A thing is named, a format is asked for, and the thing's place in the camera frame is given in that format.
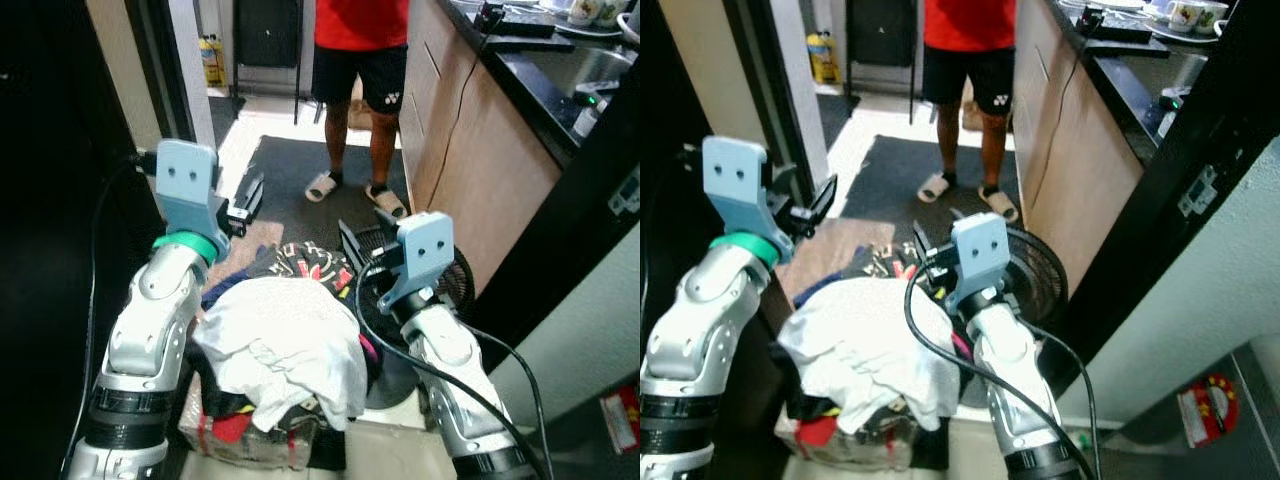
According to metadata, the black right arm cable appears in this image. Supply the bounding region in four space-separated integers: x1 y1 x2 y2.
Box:
903 262 1101 480
353 258 556 480

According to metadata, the laundry basket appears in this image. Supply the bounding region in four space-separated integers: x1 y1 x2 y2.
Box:
178 375 347 471
775 405 947 471

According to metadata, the blue garment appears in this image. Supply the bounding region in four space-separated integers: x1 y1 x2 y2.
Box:
203 274 249 304
798 270 853 303

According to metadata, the grey-blue right wrist camera mount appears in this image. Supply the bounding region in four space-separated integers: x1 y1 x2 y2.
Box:
377 211 456 313
943 212 1012 313

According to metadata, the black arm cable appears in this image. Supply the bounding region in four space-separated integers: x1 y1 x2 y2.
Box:
60 150 159 476
903 262 1101 480
353 258 556 480

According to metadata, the steel sink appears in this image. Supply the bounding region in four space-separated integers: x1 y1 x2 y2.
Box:
525 45 637 111
1130 50 1207 101

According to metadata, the red and white package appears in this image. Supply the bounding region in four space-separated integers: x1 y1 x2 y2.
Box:
600 385 641 457
1177 374 1242 448

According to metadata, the black countertop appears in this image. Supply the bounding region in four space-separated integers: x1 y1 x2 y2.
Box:
1045 0 1233 167
435 0 641 167

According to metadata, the person in red shirt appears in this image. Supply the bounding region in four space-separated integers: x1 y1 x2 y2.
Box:
915 0 1021 223
303 0 411 219

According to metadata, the brown wooden cabinet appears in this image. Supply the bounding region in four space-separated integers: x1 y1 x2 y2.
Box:
1010 0 1146 291
398 0 563 293

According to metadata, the yellow bottle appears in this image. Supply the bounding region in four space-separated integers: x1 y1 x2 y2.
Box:
199 34 227 89
807 30 842 87

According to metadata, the black floor fan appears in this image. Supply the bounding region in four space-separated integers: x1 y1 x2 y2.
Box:
345 225 477 411
985 225 1071 411

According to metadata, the black floor mat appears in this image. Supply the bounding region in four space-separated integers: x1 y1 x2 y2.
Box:
232 135 413 251
858 135 1023 251

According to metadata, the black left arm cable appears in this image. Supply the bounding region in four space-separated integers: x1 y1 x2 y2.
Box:
60 150 159 476

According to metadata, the red garment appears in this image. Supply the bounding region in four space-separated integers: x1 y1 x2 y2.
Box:
205 410 251 446
795 415 841 448

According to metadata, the black device with green light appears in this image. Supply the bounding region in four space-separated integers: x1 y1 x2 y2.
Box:
1156 88 1193 138
572 84 617 138

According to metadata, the black chair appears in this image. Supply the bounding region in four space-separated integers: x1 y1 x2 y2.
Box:
233 0 304 125
845 0 917 125

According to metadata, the black patterned garment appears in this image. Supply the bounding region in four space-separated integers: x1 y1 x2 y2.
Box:
850 243 927 284
245 240 357 297

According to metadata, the black device on counter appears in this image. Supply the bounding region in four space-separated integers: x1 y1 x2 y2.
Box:
1074 7 1143 58
470 3 557 53

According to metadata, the white crumpled cloth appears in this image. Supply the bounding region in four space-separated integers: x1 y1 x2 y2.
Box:
778 277 963 436
192 277 369 433

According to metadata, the grey-blue left wrist camera mount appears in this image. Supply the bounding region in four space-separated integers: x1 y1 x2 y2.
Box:
701 135 779 243
154 139 233 238

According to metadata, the grey wall latch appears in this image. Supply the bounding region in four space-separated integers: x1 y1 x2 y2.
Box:
608 168 641 217
1177 164 1220 218

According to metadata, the grey-blue wrist camera mount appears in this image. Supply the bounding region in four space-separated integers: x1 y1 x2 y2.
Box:
943 212 1012 313
377 211 456 313
154 139 233 238
701 135 779 243

